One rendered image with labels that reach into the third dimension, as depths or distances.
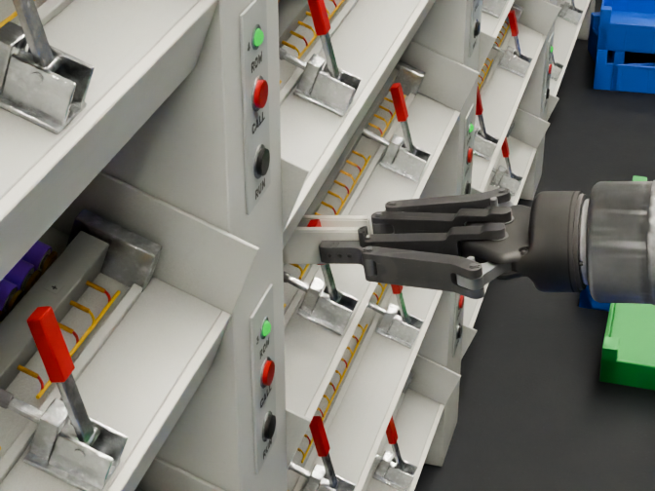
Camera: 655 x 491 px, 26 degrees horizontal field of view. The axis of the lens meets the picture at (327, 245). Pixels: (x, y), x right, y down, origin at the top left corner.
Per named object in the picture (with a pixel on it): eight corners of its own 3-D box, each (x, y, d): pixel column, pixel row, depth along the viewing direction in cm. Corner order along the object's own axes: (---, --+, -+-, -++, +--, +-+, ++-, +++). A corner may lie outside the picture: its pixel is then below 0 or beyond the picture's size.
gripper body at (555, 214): (584, 316, 103) (458, 312, 106) (598, 257, 110) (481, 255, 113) (577, 225, 99) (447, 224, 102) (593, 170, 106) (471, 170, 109)
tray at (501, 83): (534, 59, 220) (573, -17, 212) (453, 255, 170) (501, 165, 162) (416, 3, 221) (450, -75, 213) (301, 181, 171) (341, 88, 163)
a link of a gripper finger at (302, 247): (369, 260, 110) (367, 265, 109) (285, 259, 112) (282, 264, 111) (365, 226, 109) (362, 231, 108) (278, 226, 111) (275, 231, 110)
